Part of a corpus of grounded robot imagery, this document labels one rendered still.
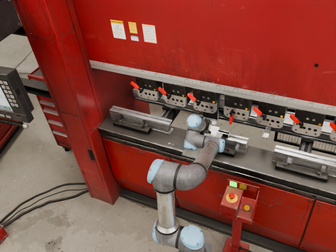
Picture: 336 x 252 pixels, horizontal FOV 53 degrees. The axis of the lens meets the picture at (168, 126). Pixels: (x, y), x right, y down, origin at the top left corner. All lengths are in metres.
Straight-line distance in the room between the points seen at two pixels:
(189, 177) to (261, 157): 0.90
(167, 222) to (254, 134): 2.17
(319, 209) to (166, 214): 1.05
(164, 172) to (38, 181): 2.31
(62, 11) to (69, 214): 1.84
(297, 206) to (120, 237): 1.46
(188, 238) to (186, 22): 1.10
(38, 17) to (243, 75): 1.20
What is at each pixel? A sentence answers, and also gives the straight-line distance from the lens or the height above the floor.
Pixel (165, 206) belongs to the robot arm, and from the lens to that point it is 1.65.
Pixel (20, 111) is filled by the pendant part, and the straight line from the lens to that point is 2.22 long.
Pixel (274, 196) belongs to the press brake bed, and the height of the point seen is 0.68.
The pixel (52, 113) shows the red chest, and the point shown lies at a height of 0.61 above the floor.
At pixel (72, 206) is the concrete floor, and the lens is 3.32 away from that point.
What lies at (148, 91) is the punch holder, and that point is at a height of 1.24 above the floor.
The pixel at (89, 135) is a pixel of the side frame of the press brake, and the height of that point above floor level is 0.88.
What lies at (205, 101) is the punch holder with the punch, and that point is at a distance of 2.08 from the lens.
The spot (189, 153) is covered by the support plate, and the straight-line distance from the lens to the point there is 2.12.
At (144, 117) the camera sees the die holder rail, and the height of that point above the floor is 0.97.
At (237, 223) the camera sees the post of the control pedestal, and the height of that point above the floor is 0.54.
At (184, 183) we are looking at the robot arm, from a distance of 1.48.
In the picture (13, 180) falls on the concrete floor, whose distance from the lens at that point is 3.80.
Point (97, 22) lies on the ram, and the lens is 2.17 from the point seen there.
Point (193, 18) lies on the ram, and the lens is 1.83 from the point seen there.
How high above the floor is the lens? 2.54
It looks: 42 degrees down
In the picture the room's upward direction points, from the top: 7 degrees counter-clockwise
